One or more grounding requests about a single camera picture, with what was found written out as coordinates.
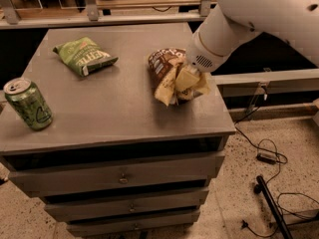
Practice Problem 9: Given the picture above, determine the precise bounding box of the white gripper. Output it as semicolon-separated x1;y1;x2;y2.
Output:
175;32;229;95

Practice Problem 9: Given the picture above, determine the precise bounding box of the brown sea salt chip bag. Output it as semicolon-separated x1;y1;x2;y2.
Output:
149;48;201;107

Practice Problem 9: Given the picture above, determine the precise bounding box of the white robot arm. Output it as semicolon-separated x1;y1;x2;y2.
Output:
186;0;319;97

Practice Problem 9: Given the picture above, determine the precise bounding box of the green jalapeno chip bag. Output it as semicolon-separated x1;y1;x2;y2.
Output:
53;37;118;77

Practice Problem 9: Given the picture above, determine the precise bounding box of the black power adapter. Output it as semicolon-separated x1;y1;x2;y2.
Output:
256;152;276;164

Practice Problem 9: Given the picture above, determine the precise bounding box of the grey drawer cabinet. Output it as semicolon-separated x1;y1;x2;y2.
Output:
0;23;234;226

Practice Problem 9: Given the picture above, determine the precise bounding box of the black stand leg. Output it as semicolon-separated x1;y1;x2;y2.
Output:
254;175;293;239

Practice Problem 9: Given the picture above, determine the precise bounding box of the green soda can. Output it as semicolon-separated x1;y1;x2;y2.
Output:
3;78;53;130

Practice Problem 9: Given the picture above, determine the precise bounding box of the bottom grey drawer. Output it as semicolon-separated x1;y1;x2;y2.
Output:
67;209;200;237

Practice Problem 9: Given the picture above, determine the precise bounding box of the grey drawer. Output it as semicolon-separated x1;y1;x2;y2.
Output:
45;187;208;222
67;209;200;237
9;151;224;197

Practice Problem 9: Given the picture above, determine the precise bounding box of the middle grey drawer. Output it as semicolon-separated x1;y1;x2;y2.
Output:
45;187;208;222

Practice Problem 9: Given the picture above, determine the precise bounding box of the top grey drawer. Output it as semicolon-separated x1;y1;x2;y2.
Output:
9;151;224;197

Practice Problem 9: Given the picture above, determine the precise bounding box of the metal railing frame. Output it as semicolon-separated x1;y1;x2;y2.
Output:
0;0;216;29

